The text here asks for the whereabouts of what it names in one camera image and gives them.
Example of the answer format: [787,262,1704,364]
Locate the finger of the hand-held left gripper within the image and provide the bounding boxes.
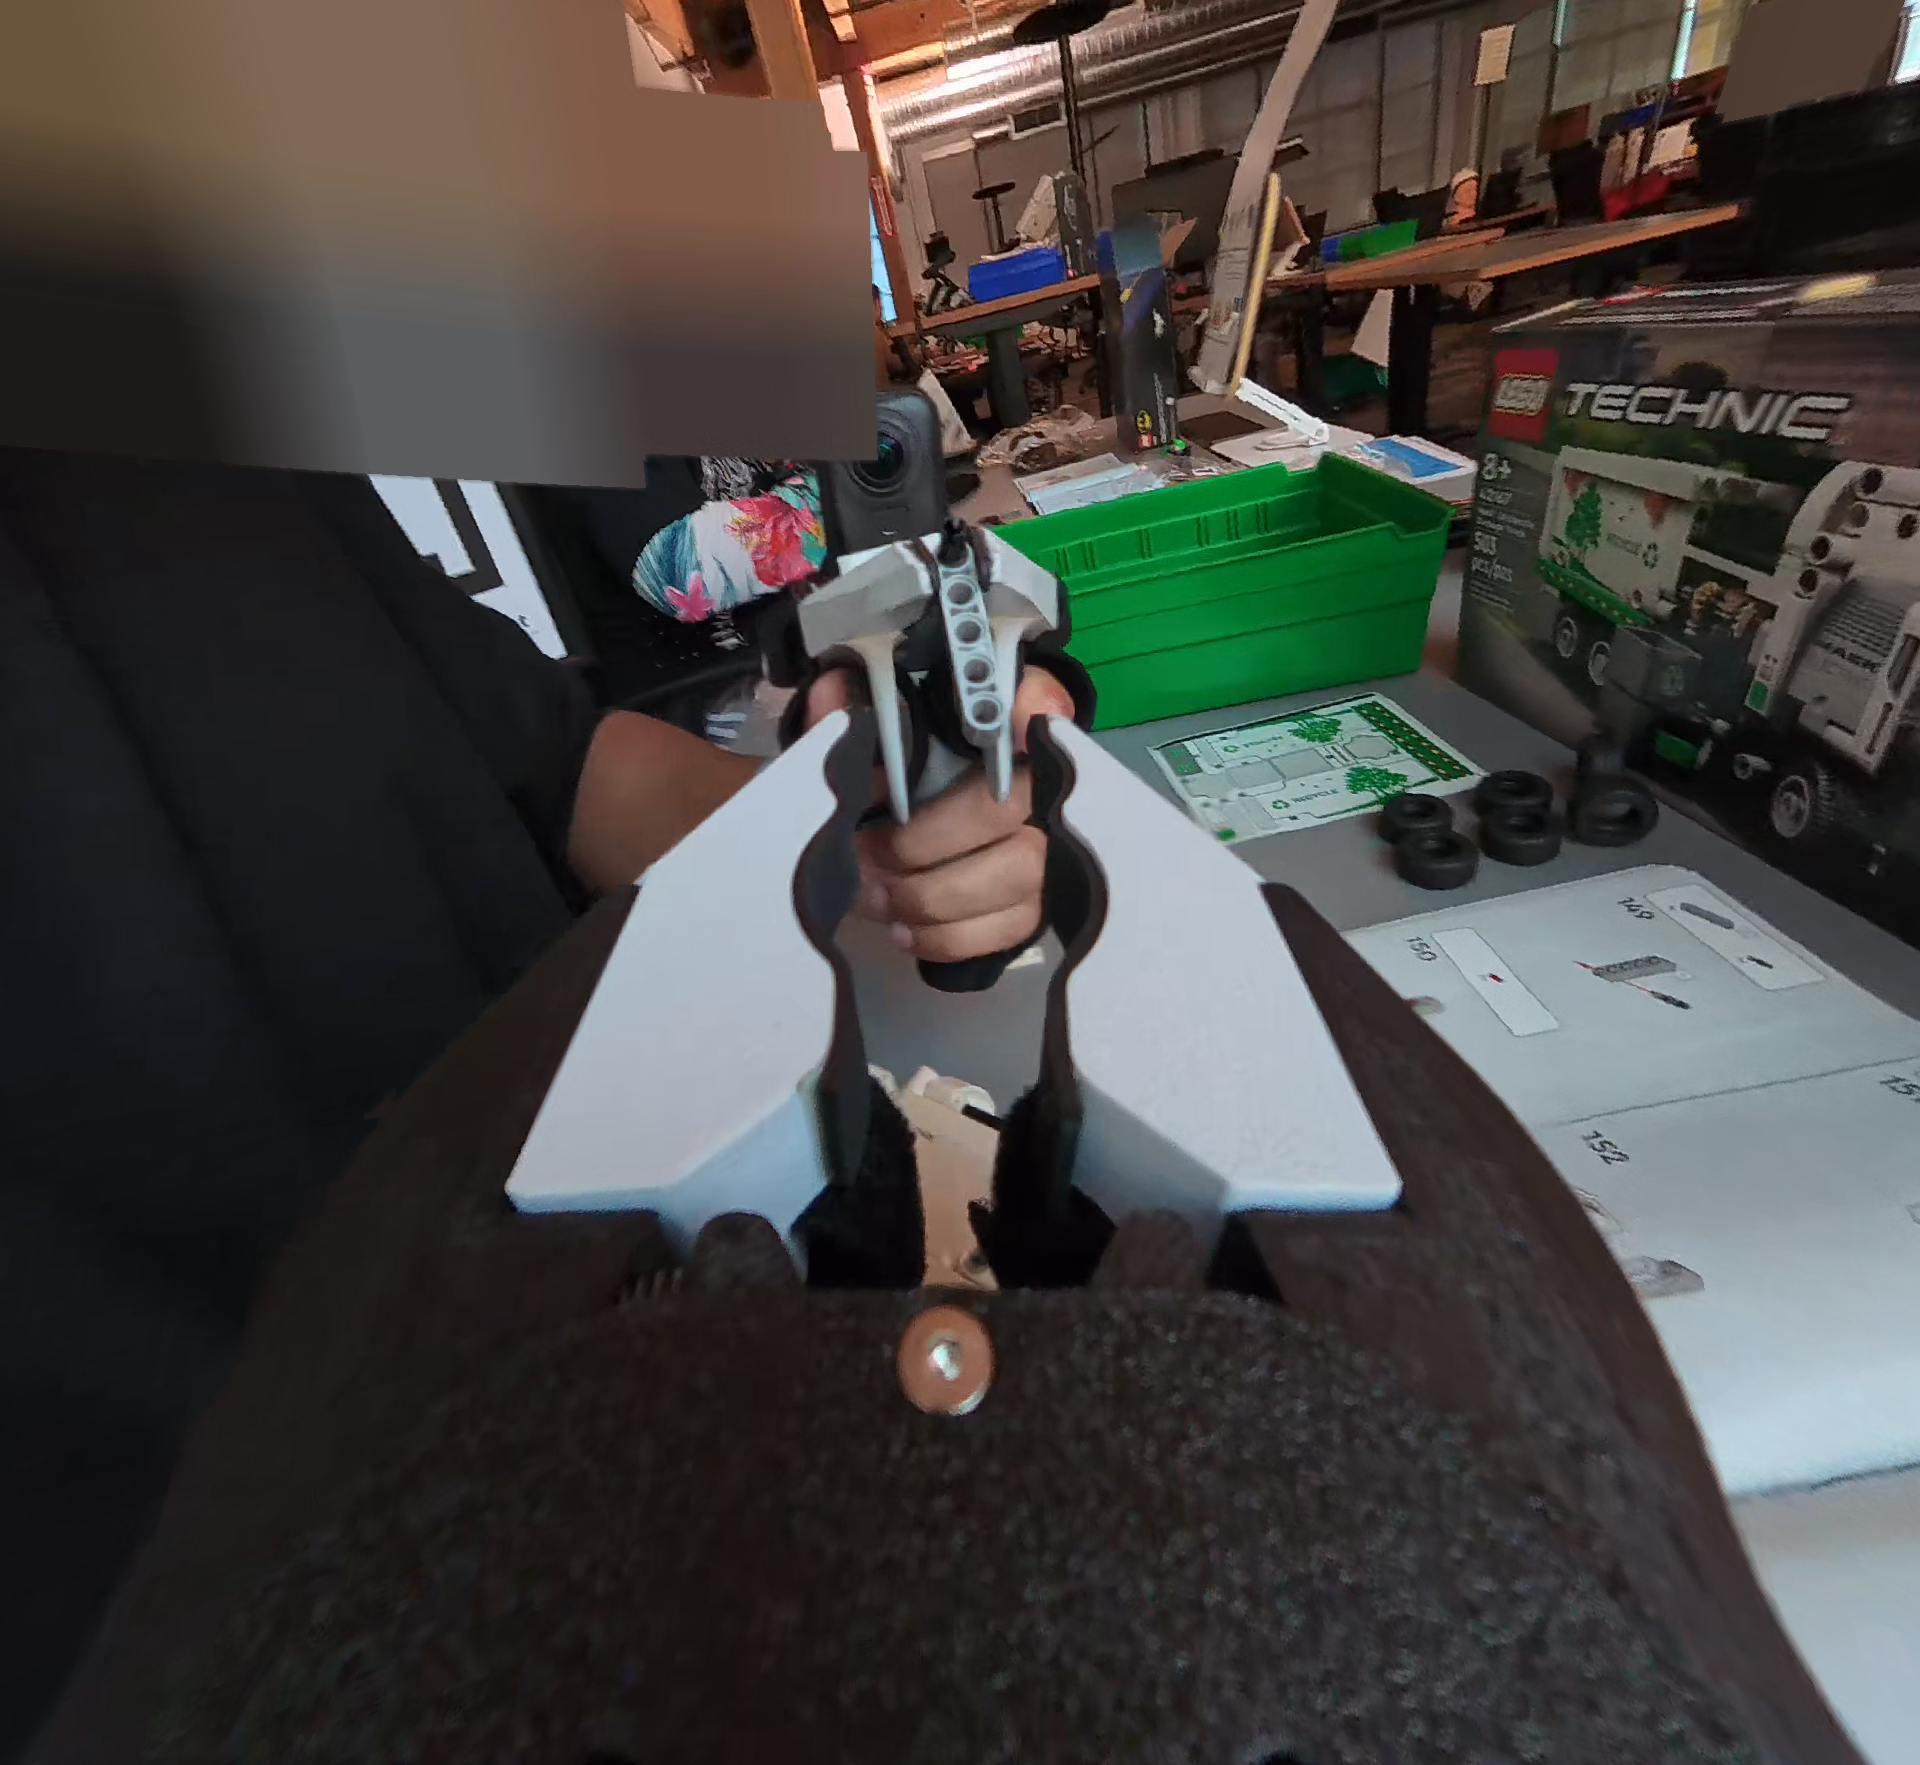
[798,545,923,824]
[977,546,1071,807]

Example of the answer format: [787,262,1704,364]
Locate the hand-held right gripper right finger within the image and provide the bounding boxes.
[989,712,1405,1225]

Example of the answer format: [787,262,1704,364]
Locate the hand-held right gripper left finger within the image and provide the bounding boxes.
[506,708,919,1225]

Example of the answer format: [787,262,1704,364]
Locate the grey lego beam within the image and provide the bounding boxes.
[925,551,1010,751]

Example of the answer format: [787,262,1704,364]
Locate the person's left forearm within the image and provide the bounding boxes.
[565,707,798,896]

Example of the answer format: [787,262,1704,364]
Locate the another person's forearm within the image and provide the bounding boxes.
[629,467,829,626]

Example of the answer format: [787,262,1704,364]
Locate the lego set box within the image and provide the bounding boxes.
[1451,268,1920,926]

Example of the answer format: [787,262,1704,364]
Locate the person's left hand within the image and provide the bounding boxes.
[806,666,1082,960]

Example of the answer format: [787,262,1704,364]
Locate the clear plastic bags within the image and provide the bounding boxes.
[1012,453,1188,517]

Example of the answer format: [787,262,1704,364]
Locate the green plastic bin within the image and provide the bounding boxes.
[986,448,1458,732]

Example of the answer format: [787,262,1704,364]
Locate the sticker sheet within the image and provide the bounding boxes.
[1145,694,1487,846]

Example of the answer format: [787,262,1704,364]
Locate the dark tall carton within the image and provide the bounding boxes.
[1092,220,1201,451]

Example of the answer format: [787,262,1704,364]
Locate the pile of black rubber tyres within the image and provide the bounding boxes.
[1376,732,1661,892]

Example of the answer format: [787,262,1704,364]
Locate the black framed task sign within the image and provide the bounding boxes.
[366,474,572,665]

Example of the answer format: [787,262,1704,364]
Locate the wooden clipboard stand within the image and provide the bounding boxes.
[1191,0,1385,469]

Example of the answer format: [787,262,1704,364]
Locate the person's black shirt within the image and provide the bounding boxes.
[0,444,601,1723]

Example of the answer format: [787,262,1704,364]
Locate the black floor lamp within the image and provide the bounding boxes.
[1012,0,1115,283]

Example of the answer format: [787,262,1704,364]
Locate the instruction booklet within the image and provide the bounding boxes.
[1337,863,1920,1500]

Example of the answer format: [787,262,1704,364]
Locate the wooden desk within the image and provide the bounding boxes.
[1259,202,1750,439]

